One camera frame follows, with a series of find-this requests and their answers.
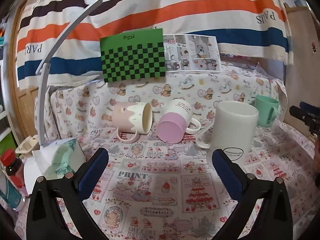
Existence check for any striped blanket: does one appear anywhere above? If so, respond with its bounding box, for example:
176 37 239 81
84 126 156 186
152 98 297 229
16 0 294 90

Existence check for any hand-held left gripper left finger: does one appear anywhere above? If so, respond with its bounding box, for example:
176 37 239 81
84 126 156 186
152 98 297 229
26 147 109 240

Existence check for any teal package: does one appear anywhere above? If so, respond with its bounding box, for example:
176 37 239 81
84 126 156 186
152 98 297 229
0 187 25 212

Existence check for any beige plastic holder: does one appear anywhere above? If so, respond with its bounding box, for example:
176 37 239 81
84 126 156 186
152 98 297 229
15 135 39 157

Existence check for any bottle with red cap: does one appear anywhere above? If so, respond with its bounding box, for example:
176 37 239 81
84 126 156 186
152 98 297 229
0 148 25 198

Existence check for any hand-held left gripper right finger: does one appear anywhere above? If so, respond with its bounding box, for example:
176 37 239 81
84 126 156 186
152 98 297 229
212 149 294 240

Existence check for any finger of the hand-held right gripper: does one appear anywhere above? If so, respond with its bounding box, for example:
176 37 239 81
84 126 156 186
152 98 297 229
289 101 320 123

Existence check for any mint green cup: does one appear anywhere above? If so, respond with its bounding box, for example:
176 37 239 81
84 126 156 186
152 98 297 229
254 95 280 128

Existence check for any green checkered board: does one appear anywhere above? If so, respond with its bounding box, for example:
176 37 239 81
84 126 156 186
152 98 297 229
99 28 166 83

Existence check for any grey desk lamp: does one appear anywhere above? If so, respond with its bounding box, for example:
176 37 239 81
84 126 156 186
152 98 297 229
24 0 103 195

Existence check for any green white tissue pack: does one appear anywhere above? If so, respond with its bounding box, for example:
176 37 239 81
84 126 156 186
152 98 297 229
46 138 87 180

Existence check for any comic printed sheet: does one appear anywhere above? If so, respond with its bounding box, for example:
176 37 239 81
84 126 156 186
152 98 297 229
162 34 223 73

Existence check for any cartoon printed tablecloth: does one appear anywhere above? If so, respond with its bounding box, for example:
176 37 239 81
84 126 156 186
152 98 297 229
14 65 320 240

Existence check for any tall white cup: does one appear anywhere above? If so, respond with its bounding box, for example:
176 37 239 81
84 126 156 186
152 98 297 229
196 101 259 163

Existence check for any white cup with pink base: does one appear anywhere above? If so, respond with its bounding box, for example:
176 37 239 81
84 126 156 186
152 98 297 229
156 99 201 144

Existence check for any pink cup with cream drips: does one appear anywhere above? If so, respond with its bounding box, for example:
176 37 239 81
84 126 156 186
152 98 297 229
112 102 153 143

